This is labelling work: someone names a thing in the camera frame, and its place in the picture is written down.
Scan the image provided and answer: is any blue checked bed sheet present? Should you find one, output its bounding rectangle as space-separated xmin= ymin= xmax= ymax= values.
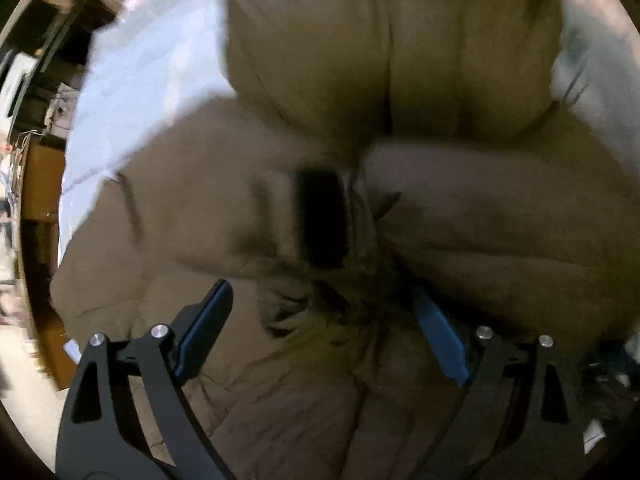
xmin=58 ymin=0 xmax=233 ymax=250

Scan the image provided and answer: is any brown wooden cabinet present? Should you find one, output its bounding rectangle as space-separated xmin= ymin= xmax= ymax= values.
xmin=18 ymin=136 xmax=75 ymax=390

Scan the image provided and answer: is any olive green puffer jacket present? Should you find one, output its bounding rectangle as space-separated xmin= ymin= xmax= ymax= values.
xmin=51 ymin=0 xmax=639 ymax=479

